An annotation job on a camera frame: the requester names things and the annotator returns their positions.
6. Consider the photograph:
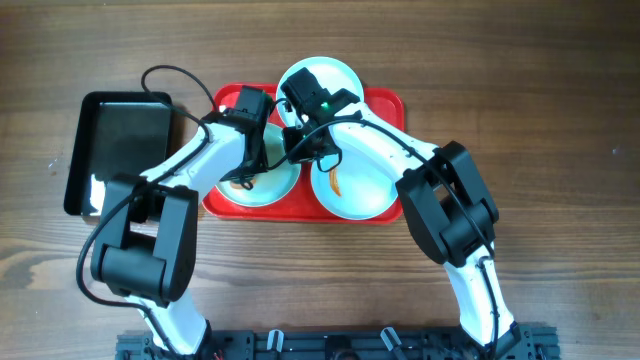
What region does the orange green scrub sponge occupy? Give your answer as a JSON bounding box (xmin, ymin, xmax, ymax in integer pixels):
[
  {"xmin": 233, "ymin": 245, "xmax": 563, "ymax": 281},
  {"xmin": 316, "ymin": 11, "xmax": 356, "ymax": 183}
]
[{"xmin": 229, "ymin": 177, "xmax": 256, "ymax": 191}]

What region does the light blue plate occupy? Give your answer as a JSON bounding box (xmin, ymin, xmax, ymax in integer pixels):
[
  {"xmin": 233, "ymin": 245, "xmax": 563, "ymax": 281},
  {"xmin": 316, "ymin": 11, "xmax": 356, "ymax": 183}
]
[
  {"xmin": 310, "ymin": 150, "xmax": 397, "ymax": 221},
  {"xmin": 216, "ymin": 123, "xmax": 301, "ymax": 207},
  {"xmin": 276, "ymin": 56, "xmax": 364, "ymax": 127}
]

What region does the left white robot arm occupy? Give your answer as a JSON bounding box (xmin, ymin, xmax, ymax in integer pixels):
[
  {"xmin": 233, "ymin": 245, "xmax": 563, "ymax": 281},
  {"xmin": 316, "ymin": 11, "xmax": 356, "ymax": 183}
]
[{"xmin": 81, "ymin": 86, "xmax": 274, "ymax": 359}]

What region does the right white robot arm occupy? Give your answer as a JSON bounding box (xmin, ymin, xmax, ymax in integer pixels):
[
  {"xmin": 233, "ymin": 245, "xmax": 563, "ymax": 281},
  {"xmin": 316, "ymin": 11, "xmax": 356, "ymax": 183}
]
[{"xmin": 278, "ymin": 64, "xmax": 516, "ymax": 357}]

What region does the red plastic serving tray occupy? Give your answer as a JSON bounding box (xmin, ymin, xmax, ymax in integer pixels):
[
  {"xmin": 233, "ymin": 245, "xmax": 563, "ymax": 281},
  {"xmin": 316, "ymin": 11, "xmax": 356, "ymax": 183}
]
[{"xmin": 200, "ymin": 82, "xmax": 405, "ymax": 224}]

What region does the black water tray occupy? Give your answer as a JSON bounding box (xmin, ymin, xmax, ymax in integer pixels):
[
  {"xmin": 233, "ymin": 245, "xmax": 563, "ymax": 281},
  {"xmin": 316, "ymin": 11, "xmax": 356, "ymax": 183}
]
[{"xmin": 63, "ymin": 91, "xmax": 172, "ymax": 216}]

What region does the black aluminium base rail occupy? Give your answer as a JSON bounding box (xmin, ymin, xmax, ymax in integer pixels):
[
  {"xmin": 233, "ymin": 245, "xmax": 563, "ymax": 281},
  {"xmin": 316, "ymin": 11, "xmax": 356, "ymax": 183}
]
[{"xmin": 115, "ymin": 325, "xmax": 561, "ymax": 360}]

